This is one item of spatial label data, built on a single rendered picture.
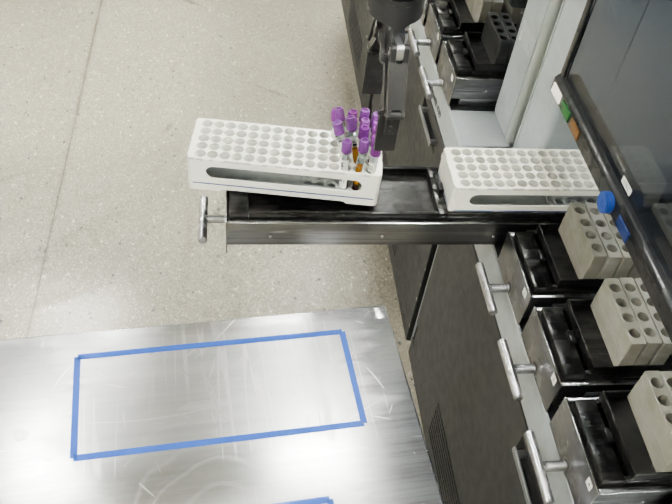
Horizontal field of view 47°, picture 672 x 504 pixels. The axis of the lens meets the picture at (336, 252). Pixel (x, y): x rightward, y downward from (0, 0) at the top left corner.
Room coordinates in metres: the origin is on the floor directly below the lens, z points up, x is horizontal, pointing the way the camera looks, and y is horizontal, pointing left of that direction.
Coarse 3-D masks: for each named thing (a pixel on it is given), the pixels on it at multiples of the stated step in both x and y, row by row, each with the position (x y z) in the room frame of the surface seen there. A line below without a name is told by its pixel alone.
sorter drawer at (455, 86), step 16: (448, 48) 1.40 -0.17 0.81; (464, 48) 1.38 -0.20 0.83; (448, 64) 1.36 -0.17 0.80; (464, 64) 1.33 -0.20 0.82; (432, 80) 1.36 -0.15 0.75; (448, 80) 1.33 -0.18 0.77; (464, 80) 1.30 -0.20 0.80; (480, 80) 1.31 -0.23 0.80; (496, 80) 1.31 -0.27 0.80; (432, 96) 1.31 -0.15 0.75; (448, 96) 1.31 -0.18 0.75; (464, 96) 1.30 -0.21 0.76; (480, 96) 1.31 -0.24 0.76; (496, 96) 1.32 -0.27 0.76
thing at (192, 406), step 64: (256, 320) 0.63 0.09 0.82; (320, 320) 0.64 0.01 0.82; (384, 320) 0.66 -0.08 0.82; (0, 384) 0.48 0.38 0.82; (64, 384) 0.49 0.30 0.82; (128, 384) 0.50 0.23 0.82; (192, 384) 0.51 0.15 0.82; (256, 384) 0.53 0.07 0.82; (320, 384) 0.54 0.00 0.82; (384, 384) 0.56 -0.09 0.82; (0, 448) 0.40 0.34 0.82; (64, 448) 0.41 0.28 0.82; (128, 448) 0.42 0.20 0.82; (192, 448) 0.43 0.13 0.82; (256, 448) 0.44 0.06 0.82; (320, 448) 0.45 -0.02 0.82; (384, 448) 0.46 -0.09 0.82
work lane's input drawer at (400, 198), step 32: (384, 192) 0.94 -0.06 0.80; (416, 192) 0.95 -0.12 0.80; (256, 224) 0.82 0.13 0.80; (288, 224) 0.83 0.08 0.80; (320, 224) 0.84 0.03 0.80; (352, 224) 0.85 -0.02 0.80; (384, 224) 0.86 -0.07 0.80; (416, 224) 0.87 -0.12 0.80; (448, 224) 0.88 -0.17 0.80; (480, 224) 0.89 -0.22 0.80; (512, 224) 0.90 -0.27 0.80
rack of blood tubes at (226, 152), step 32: (224, 128) 0.95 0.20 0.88; (256, 128) 0.97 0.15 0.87; (288, 128) 0.97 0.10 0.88; (192, 160) 0.87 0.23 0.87; (224, 160) 0.87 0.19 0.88; (256, 160) 0.89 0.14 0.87; (288, 160) 0.90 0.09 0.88; (320, 160) 0.97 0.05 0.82; (352, 160) 0.92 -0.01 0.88; (256, 192) 0.87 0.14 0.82; (288, 192) 0.88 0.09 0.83; (320, 192) 0.88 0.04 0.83; (352, 192) 0.88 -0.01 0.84
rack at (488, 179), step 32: (448, 160) 0.97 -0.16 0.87; (480, 160) 0.99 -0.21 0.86; (512, 160) 1.00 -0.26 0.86; (544, 160) 1.01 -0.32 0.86; (576, 160) 1.02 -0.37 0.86; (448, 192) 0.92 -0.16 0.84; (480, 192) 0.91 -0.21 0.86; (512, 192) 0.92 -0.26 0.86; (544, 192) 0.93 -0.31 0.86; (576, 192) 0.94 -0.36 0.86
